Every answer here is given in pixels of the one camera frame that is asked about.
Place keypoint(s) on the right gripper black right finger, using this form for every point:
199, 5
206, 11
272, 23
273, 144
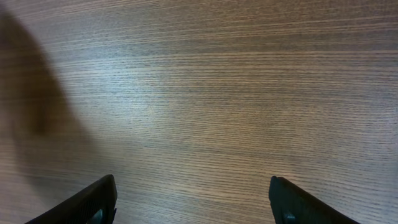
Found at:
292, 205

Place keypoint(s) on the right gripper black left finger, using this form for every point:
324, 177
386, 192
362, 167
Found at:
95, 204

